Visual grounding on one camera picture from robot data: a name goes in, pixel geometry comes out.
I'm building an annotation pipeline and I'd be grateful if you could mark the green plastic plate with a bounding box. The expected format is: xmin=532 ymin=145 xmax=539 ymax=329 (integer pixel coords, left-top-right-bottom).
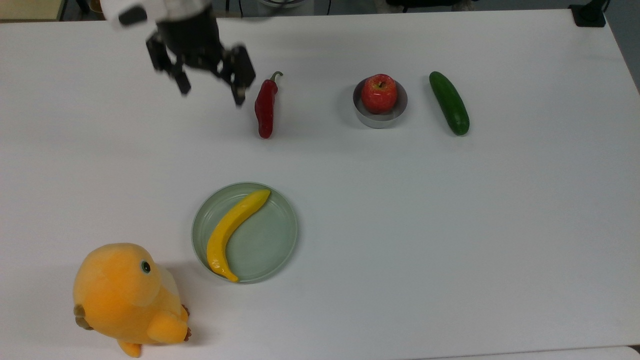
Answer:
xmin=191 ymin=181 xmax=300 ymax=285

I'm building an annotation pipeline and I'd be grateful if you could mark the red apple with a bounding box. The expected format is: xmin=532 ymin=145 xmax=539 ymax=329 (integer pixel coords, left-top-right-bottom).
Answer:
xmin=360 ymin=73 xmax=399 ymax=115

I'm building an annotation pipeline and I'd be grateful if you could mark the orange plush dinosaur toy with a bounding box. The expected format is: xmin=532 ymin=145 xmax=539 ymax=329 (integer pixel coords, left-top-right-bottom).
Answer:
xmin=72 ymin=243 xmax=192 ymax=359

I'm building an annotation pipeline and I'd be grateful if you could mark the green cucumber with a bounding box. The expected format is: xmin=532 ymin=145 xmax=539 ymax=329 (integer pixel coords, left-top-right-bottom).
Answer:
xmin=428 ymin=70 xmax=471 ymax=137

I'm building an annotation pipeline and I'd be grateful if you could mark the black camera pole with clamp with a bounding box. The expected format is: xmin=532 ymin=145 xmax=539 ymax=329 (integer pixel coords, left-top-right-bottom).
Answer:
xmin=569 ymin=0 xmax=610 ymax=29

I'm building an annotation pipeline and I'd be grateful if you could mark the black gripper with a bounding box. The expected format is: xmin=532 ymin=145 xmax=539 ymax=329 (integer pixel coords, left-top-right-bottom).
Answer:
xmin=145 ymin=10 xmax=257 ymax=107

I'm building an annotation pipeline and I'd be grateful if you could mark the yellow banana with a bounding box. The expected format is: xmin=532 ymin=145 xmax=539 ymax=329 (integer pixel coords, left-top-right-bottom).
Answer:
xmin=206 ymin=188 xmax=272 ymax=284

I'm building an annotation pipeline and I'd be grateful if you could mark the red chili pepper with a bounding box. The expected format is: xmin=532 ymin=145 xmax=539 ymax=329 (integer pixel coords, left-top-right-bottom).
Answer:
xmin=254 ymin=71 xmax=284 ymax=140

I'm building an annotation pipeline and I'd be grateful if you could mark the round metal bowl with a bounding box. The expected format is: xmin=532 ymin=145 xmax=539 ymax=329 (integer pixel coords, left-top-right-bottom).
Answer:
xmin=352 ymin=77 xmax=409 ymax=130

